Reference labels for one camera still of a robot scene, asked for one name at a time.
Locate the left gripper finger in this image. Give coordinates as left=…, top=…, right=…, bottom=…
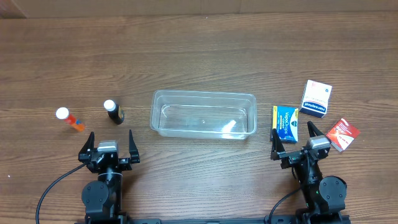
left=79, top=132, right=95, bottom=154
left=129, top=129, right=139, bottom=157

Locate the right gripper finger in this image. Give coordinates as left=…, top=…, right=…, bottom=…
left=307, top=121, right=324, bottom=138
left=271, top=129, right=285, bottom=154

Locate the red medicine box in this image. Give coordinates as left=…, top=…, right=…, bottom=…
left=326, top=118, right=361, bottom=152

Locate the blue VapoDrops lozenge box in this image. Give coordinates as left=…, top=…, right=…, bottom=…
left=271, top=105, right=299, bottom=143

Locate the white Hansaplast plaster box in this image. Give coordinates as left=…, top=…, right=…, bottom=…
left=299, top=80, right=333, bottom=118

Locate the orange pill bottle white cap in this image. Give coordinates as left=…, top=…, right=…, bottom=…
left=55, top=107, right=85, bottom=131

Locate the dark bottle white cap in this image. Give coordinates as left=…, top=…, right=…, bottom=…
left=103, top=100, right=124, bottom=124

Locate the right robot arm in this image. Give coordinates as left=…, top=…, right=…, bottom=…
left=265, top=121, right=351, bottom=224

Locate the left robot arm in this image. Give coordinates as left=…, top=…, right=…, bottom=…
left=78, top=131, right=140, bottom=223

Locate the clear plastic container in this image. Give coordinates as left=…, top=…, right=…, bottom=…
left=150, top=90, right=257, bottom=140

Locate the right black cable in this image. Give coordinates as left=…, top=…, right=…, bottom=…
left=267, top=155, right=312, bottom=223

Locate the black cable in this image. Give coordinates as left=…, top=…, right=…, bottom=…
left=267, top=155, right=312, bottom=223
left=35, top=162, right=90, bottom=224

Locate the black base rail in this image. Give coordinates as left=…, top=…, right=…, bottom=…
left=74, top=214, right=352, bottom=224

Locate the left black cable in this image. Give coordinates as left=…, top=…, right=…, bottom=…
left=35, top=162, right=90, bottom=224

